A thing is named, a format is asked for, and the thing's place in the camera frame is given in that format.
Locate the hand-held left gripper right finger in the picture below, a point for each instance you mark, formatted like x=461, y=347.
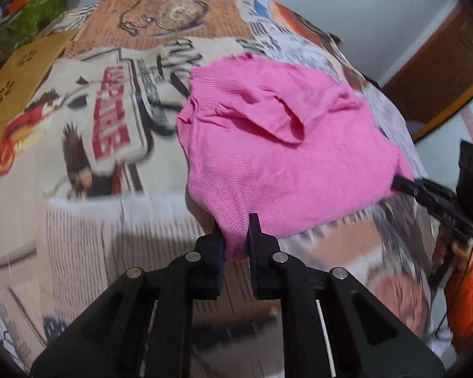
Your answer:
x=253, y=252

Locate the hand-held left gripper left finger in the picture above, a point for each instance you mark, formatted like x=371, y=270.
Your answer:
x=219, y=258

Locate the newspaper print blanket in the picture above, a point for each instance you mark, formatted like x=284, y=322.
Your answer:
x=102, y=212

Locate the pink knit cardigan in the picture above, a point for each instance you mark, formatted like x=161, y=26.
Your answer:
x=283, y=165

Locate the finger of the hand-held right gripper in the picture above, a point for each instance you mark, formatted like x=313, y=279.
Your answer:
x=408, y=187

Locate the wooden bed post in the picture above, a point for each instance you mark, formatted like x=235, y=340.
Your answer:
x=335, y=39

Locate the green patterned bag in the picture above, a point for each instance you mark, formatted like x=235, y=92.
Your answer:
x=27, y=19

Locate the person's right hand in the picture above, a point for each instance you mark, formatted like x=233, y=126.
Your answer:
x=462, y=254

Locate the brown wooden door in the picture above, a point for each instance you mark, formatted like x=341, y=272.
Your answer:
x=437, y=75

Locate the person's right forearm orange sleeve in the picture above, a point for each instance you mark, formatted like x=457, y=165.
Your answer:
x=469, y=303

